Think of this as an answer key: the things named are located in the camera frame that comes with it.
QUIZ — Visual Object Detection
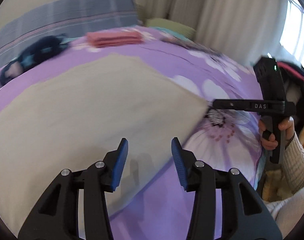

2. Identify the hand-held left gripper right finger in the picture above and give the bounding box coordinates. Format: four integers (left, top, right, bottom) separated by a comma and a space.
171, 137, 283, 240

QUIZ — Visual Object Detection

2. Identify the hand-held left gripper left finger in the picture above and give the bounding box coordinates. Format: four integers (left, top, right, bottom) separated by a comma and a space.
18, 137, 129, 240

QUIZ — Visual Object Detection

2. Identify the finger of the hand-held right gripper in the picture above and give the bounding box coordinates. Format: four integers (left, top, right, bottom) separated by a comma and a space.
212, 99, 247, 111

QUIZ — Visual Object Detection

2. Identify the light green long-sleeve shirt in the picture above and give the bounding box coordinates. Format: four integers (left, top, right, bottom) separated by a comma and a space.
0, 52, 212, 233

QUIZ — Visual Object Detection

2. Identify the person's right forearm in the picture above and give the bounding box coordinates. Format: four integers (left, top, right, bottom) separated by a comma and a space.
280, 130, 304, 194

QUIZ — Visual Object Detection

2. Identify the person's right hand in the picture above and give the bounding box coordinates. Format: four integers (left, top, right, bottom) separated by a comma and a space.
257, 117, 296, 151

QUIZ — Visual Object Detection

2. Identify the black bag with pink trim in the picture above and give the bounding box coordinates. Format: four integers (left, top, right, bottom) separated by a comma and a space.
277, 60, 304, 135

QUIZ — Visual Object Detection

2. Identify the purple floral blanket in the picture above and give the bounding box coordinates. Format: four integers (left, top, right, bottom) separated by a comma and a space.
0, 25, 267, 240

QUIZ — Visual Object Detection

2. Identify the window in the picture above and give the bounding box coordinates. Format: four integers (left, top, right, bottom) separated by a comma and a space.
279, 0, 304, 63

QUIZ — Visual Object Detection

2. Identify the cream curtain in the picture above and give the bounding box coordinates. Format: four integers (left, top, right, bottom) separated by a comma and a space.
132, 0, 292, 65

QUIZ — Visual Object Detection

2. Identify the green pillow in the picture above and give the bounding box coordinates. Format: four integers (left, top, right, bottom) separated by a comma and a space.
146, 17, 196, 38

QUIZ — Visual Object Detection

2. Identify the person's light knit clothing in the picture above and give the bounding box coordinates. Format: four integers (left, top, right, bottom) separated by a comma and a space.
264, 184, 304, 235

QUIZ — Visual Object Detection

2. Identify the pink folded garment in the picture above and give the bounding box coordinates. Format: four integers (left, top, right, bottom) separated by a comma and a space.
86, 31, 144, 48

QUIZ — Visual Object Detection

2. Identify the navy star-patterned garment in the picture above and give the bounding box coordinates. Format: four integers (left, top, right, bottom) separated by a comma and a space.
0, 35, 69, 85

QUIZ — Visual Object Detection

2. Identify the grey-blue plaid headboard cover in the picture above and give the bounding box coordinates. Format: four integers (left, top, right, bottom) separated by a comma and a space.
0, 0, 140, 67

